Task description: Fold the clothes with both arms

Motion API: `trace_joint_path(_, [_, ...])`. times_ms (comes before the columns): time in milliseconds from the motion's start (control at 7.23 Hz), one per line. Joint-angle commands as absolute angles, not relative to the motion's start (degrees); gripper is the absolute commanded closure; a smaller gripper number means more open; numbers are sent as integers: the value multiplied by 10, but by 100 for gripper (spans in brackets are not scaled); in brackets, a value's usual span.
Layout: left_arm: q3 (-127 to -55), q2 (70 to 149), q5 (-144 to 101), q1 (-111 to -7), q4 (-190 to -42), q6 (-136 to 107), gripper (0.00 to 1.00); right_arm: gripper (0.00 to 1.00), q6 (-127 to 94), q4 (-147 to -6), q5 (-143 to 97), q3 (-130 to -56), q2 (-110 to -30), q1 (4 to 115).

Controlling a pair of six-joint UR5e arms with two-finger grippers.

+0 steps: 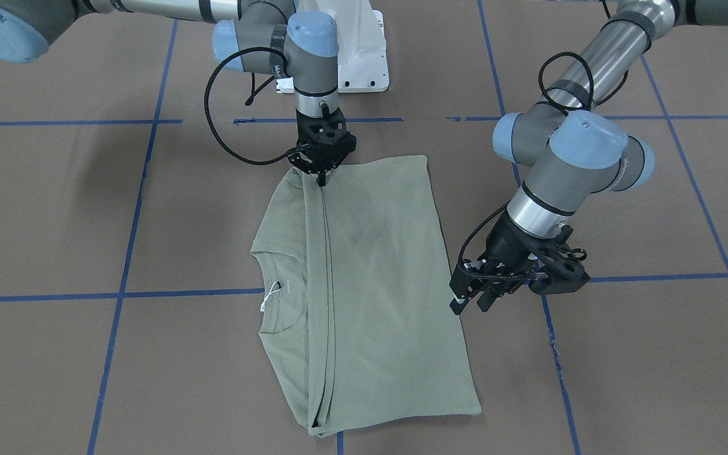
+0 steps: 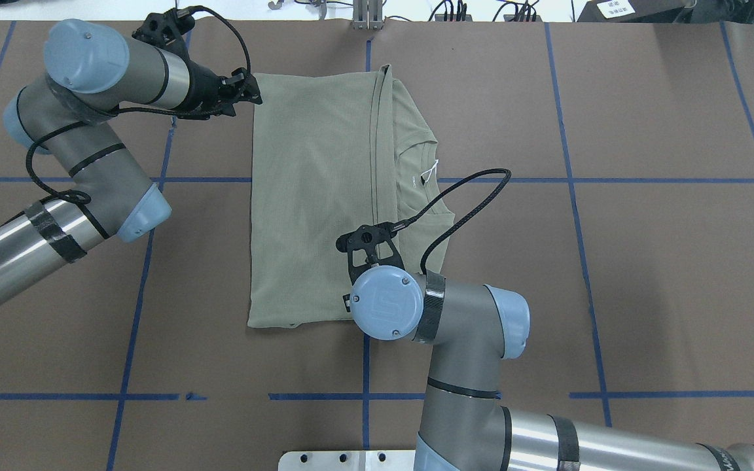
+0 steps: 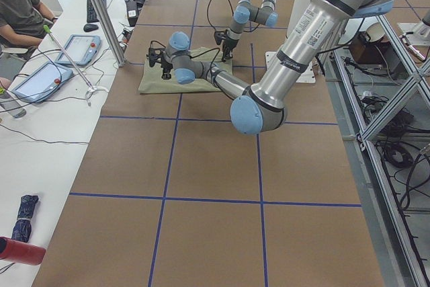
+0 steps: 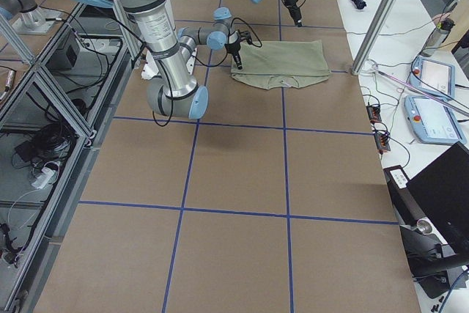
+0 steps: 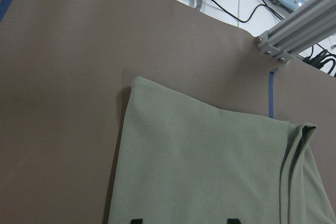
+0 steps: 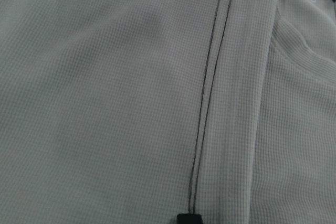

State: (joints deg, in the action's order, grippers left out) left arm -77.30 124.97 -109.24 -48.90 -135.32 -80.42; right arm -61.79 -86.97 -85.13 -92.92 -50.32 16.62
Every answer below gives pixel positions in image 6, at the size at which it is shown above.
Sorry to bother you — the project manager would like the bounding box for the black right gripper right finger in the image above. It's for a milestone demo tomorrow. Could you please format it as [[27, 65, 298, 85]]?
[[191, 214, 203, 224]]

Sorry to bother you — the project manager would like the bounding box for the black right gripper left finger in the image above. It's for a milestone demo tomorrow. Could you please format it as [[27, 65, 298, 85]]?
[[176, 213, 192, 224]]

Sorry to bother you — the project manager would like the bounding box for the olive green long-sleeve shirt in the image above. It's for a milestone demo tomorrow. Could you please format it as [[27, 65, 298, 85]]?
[[1, 0, 335, 223]]

